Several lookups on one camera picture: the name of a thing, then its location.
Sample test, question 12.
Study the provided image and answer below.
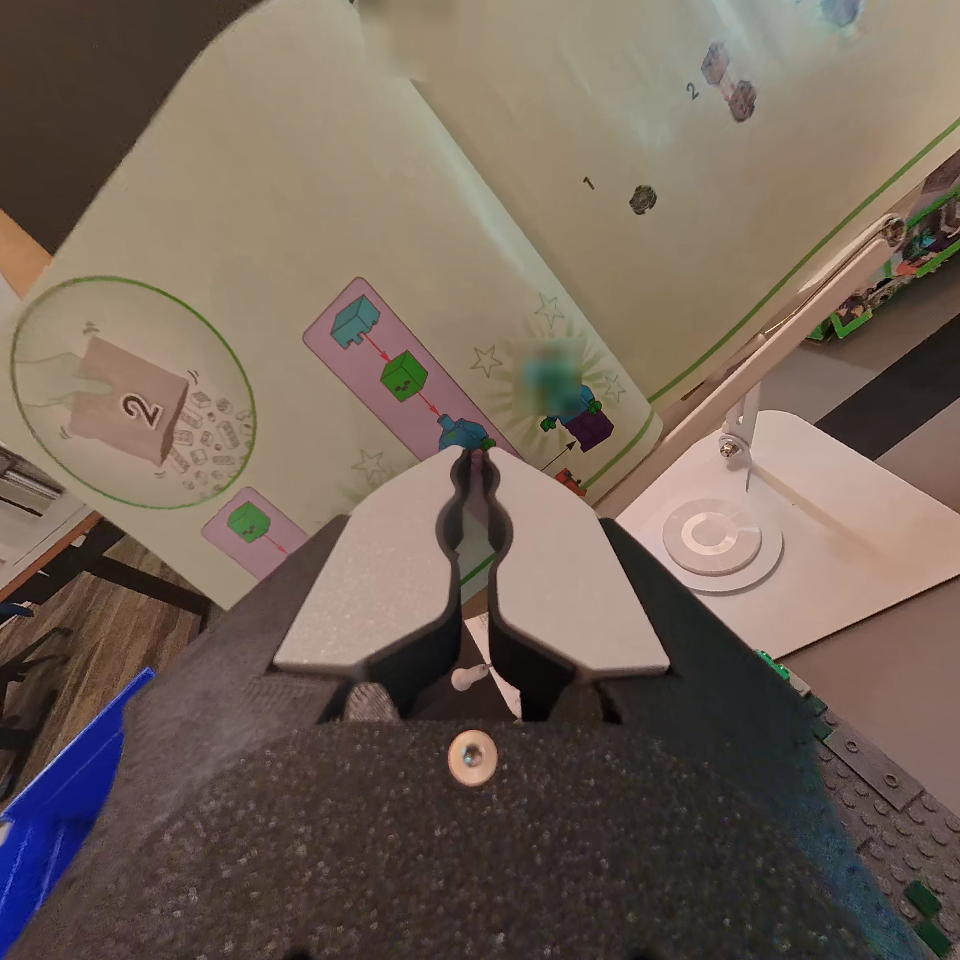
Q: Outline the printed paper sheet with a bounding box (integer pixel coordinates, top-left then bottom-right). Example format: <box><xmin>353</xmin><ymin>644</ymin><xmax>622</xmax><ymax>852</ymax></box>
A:
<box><xmin>463</xmin><ymin>613</ymin><xmax>522</xmax><ymax>721</ymax></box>

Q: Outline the wooden background table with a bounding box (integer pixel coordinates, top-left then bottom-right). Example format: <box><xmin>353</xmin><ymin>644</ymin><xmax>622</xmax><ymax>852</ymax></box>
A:
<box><xmin>0</xmin><ymin>442</ymin><xmax>215</xmax><ymax>624</ymax></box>

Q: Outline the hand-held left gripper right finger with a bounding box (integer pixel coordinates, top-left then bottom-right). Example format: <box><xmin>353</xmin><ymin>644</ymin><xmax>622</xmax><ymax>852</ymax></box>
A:
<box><xmin>478</xmin><ymin>447</ymin><xmax>672</xmax><ymax>723</ymax></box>

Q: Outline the instruction booklet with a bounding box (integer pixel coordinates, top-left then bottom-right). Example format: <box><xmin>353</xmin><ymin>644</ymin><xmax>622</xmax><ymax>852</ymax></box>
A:
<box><xmin>11</xmin><ymin>0</ymin><xmax>960</xmax><ymax>612</ymax></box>

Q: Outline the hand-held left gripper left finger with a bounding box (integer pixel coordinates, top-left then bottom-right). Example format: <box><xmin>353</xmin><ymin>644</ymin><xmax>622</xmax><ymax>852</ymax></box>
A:
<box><xmin>272</xmin><ymin>446</ymin><xmax>472</xmax><ymax>715</ymax></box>

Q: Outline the pictured green toy box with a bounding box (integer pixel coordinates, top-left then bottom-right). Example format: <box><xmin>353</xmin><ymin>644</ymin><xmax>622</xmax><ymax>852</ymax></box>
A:
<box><xmin>806</xmin><ymin>142</ymin><xmax>960</xmax><ymax>344</ymax></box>

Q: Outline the blue plastic bin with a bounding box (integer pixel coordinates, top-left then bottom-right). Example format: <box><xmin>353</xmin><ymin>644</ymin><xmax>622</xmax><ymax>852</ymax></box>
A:
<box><xmin>0</xmin><ymin>666</ymin><xmax>156</xmax><ymax>954</ymax></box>

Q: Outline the grey desk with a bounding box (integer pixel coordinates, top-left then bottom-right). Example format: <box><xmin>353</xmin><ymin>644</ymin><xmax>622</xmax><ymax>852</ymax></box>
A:
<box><xmin>652</xmin><ymin>296</ymin><xmax>960</xmax><ymax>759</ymax></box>

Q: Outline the grey brick building model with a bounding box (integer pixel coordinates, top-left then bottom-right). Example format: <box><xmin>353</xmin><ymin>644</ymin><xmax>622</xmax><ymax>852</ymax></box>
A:
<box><xmin>753</xmin><ymin>648</ymin><xmax>960</xmax><ymax>960</ymax></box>

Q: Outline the white stand with wooden tray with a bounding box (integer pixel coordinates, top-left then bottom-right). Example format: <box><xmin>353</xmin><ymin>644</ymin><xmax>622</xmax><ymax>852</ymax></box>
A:
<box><xmin>0</xmin><ymin>210</ymin><xmax>960</xmax><ymax>661</ymax></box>

